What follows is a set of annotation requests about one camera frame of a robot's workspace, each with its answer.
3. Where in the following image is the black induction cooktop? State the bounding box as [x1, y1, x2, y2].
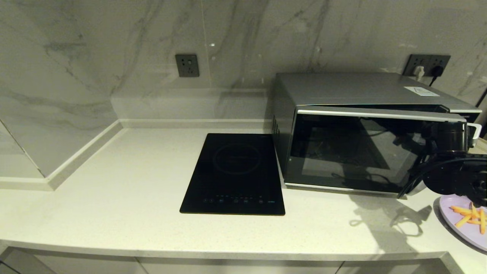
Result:
[180, 133, 286, 216]

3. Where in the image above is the grey single wall socket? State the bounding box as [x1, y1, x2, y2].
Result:
[175, 54, 200, 78]

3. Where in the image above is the silver microwave oven body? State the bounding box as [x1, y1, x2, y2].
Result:
[271, 72, 482, 196]

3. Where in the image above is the dark glass microwave door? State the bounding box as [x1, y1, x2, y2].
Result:
[285, 106, 468, 195]

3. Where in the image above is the beige corner cabinet panel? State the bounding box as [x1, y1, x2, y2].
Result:
[0, 247, 57, 274]

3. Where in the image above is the grey double wall socket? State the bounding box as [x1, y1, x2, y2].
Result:
[403, 54, 451, 77]

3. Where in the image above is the purple plate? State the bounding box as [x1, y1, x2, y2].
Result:
[439, 194, 487, 252]

